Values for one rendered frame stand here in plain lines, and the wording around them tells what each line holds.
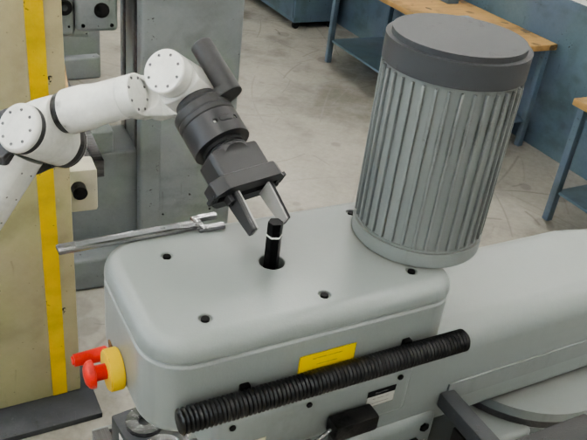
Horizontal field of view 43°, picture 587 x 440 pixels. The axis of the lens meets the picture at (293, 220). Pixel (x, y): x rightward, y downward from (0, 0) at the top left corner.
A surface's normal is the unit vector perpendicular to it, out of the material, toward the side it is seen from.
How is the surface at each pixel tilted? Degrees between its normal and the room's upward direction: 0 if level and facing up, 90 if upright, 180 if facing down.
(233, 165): 30
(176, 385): 90
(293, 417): 90
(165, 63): 58
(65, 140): 87
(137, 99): 66
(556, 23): 90
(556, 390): 0
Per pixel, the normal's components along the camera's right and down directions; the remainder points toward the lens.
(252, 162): 0.42, -0.50
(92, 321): 0.11, -0.85
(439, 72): -0.35, 0.46
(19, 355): 0.46, 0.50
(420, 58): -0.60, 0.36
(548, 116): -0.88, 0.15
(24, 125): -0.34, -0.13
